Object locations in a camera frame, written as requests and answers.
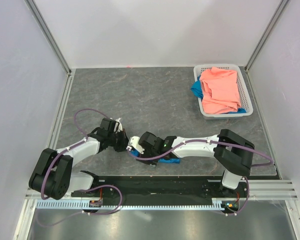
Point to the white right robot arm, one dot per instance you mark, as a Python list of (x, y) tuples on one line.
[(232, 151)]

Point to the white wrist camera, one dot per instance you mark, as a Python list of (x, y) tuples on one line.
[(118, 126), (133, 143)]

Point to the blue satin napkin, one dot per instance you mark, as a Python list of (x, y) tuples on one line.
[(154, 162)]

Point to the white slotted cable duct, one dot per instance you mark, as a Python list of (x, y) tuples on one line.
[(91, 204)]

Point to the aluminium front rail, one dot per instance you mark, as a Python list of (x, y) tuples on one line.
[(262, 188)]

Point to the right aluminium frame post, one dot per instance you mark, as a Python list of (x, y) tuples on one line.
[(267, 32)]

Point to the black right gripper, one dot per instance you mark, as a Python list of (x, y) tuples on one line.
[(150, 162)]

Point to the left aluminium frame post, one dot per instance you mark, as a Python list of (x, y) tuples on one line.
[(36, 13)]

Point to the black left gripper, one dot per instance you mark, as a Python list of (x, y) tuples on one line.
[(124, 141)]

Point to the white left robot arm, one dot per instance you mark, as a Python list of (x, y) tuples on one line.
[(52, 175)]

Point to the blue cloth in basket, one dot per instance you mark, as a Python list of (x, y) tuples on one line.
[(197, 90)]

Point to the salmon pink cloth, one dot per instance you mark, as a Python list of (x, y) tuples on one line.
[(220, 91)]

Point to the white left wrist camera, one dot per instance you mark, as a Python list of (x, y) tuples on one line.
[(118, 126)]

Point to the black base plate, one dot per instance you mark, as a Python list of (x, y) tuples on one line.
[(171, 190)]

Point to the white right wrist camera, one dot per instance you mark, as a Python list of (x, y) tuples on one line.
[(133, 143)]

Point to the aluminium frame post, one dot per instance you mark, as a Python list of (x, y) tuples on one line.
[(267, 32), (36, 13)]

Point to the white plastic basket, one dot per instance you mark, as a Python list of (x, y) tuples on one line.
[(242, 90)]

